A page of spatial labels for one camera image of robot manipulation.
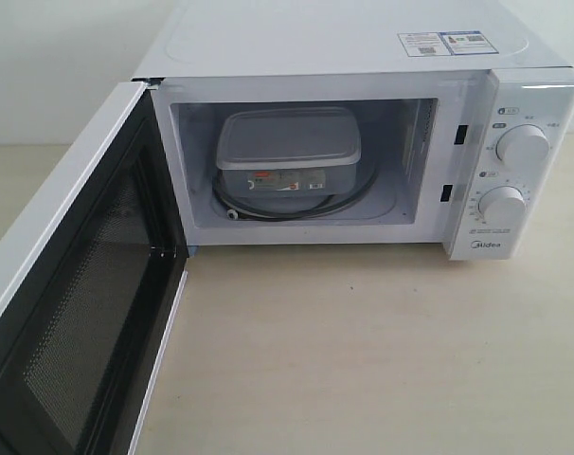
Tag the white plastic lidded container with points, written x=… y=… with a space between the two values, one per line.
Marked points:
x=289 y=138

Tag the glass turntable plate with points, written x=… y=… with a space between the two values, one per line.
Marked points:
x=286 y=195

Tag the blue white label sticker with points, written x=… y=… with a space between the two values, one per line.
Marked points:
x=446 y=43

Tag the white control knob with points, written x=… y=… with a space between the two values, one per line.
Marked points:
x=503 y=205
x=522 y=146

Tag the white microwave door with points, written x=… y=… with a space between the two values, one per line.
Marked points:
x=91 y=274

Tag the upper white control knob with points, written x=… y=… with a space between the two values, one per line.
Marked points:
x=522 y=146

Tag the white Midea microwave oven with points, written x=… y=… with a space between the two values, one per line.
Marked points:
x=429 y=125

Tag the lower white control knob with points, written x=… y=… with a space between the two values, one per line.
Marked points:
x=503 y=205

